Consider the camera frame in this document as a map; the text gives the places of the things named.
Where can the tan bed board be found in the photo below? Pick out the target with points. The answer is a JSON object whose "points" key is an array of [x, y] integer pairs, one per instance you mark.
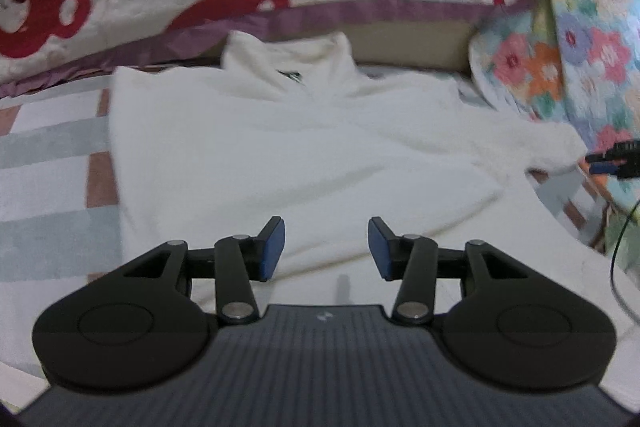
{"points": [[415, 44]]}

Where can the white fleece sweater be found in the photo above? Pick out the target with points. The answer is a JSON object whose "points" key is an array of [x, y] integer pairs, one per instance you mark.
{"points": [[310, 147]]}

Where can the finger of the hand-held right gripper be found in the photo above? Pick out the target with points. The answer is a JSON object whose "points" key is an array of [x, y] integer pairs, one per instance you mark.
{"points": [[622, 149], [607, 168]]}

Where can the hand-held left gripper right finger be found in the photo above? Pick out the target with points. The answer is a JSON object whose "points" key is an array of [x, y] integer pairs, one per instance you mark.
{"points": [[380, 252]]}

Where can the floral quilt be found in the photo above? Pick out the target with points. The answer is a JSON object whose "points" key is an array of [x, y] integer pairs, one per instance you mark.
{"points": [[590, 7]]}

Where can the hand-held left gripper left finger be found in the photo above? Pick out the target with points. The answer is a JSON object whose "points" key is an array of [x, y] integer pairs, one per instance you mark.
{"points": [[272, 252]]}

